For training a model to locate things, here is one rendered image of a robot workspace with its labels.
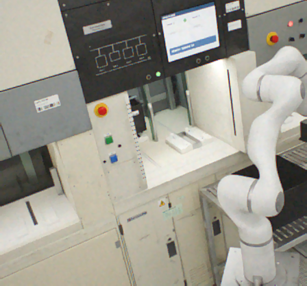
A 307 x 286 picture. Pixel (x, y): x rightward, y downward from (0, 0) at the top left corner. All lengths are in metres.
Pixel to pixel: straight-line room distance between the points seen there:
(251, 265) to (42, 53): 1.16
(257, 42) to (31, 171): 1.38
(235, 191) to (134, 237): 0.89
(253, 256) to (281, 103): 0.56
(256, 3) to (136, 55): 0.68
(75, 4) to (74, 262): 1.21
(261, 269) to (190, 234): 0.82
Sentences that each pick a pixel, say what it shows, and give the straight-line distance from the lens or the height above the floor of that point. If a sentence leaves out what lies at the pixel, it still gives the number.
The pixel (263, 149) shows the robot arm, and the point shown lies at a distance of 1.52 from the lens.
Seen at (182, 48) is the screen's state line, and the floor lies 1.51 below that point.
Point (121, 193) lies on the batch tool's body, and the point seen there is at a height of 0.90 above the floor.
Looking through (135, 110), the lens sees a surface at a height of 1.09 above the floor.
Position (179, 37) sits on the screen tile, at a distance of 2.02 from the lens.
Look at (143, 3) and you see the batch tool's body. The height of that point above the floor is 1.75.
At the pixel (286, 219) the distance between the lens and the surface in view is 1.99.
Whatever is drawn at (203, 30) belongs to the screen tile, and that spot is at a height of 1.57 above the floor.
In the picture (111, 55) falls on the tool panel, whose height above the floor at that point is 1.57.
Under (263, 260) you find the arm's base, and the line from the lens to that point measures 1.66.
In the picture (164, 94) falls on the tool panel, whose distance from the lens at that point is 3.06.
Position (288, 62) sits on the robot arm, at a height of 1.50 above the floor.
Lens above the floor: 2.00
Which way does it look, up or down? 24 degrees down
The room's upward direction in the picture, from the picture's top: 12 degrees counter-clockwise
